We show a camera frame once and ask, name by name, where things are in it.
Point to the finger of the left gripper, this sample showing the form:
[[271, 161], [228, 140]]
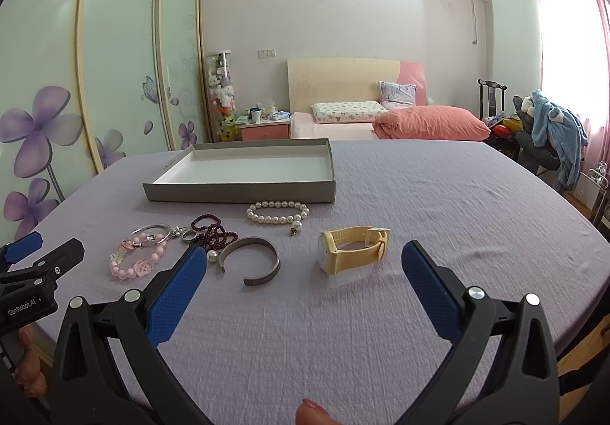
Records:
[[52, 265], [16, 251]]

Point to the salmon folded duvet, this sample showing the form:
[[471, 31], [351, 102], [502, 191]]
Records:
[[430, 123]]

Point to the yellow wrist watch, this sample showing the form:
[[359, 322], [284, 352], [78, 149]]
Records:
[[351, 248]]

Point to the white mug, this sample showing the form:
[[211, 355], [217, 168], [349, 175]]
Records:
[[256, 115]]

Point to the right hand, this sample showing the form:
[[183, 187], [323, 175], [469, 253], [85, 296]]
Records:
[[311, 413]]

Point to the purple table cloth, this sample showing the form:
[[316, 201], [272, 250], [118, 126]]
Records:
[[359, 342]]

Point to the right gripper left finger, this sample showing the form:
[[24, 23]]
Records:
[[108, 368]]

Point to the floral sliding wardrobe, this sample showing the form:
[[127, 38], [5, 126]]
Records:
[[86, 83]]

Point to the grey cardboard tray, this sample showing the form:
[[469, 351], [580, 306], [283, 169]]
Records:
[[243, 172]]

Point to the small purple patterned pillow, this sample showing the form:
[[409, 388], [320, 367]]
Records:
[[396, 93]]

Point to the wall socket plate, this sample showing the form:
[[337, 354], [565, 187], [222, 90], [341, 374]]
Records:
[[268, 53]]

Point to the pink curtain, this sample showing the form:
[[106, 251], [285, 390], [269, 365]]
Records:
[[574, 39]]

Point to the plush toy display tube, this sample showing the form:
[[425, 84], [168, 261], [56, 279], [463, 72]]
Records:
[[221, 92]]

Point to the grey metal cuff bangle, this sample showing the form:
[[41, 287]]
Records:
[[255, 258]]

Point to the left hand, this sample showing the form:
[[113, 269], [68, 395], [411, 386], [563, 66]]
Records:
[[28, 373]]

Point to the dark wooden chair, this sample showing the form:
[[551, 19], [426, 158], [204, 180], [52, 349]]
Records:
[[492, 98]]

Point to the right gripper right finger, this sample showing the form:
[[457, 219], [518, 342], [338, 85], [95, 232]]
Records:
[[501, 367]]

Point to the blue clothing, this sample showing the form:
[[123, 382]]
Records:
[[561, 128]]

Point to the thin silver bangle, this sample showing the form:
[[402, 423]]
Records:
[[150, 234]]

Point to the pearl pendant charm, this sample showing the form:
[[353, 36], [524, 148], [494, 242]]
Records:
[[296, 227]]

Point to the floral white pillow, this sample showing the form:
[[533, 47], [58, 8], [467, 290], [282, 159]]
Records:
[[346, 112]]

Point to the pink bedside table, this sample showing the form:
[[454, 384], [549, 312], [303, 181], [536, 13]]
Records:
[[265, 129]]

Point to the bed with beige headboard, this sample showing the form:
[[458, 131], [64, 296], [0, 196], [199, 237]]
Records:
[[344, 80]]

